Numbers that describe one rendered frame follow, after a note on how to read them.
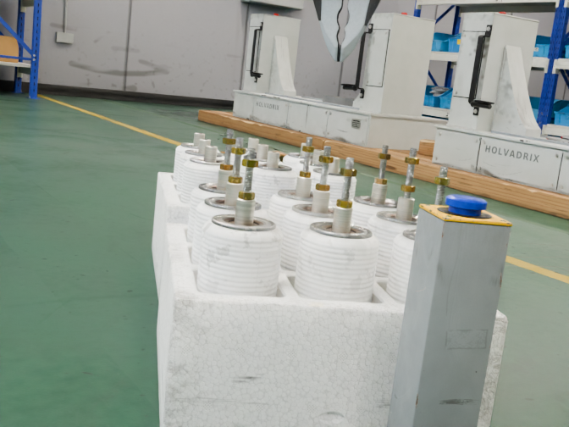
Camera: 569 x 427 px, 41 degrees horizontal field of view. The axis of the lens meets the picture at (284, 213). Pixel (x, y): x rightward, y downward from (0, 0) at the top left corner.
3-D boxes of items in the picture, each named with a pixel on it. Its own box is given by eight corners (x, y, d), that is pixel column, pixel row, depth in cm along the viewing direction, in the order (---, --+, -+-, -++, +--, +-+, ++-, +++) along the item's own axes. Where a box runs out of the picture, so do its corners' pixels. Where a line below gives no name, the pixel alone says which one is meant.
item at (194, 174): (223, 252, 151) (232, 161, 148) (229, 264, 142) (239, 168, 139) (174, 248, 149) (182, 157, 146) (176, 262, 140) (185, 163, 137)
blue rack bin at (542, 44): (553, 62, 694) (557, 38, 691) (588, 63, 663) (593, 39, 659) (514, 56, 669) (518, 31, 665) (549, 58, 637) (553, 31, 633)
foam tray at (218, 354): (388, 342, 131) (402, 240, 128) (485, 458, 93) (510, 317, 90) (156, 331, 123) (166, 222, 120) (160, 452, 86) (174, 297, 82)
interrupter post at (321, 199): (312, 215, 102) (315, 191, 102) (308, 212, 105) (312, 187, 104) (329, 216, 103) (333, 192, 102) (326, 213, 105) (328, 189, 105)
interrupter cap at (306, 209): (296, 218, 99) (297, 212, 99) (287, 207, 107) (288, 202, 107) (353, 222, 101) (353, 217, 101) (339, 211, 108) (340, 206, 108)
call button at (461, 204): (473, 215, 78) (477, 195, 78) (490, 223, 75) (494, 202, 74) (437, 212, 78) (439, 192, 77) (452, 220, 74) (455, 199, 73)
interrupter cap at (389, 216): (400, 228, 101) (401, 223, 101) (364, 215, 107) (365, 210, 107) (442, 227, 105) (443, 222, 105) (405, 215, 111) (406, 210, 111)
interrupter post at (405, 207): (402, 223, 104) (406, 199, 104) (390, 219, 106) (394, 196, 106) (415, 223, 106) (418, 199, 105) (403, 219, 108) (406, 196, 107)
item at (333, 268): (362, 365, 100) (381, 230, 96) (358, 394, 90) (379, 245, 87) (290, 353, 101) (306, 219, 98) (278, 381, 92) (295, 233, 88)
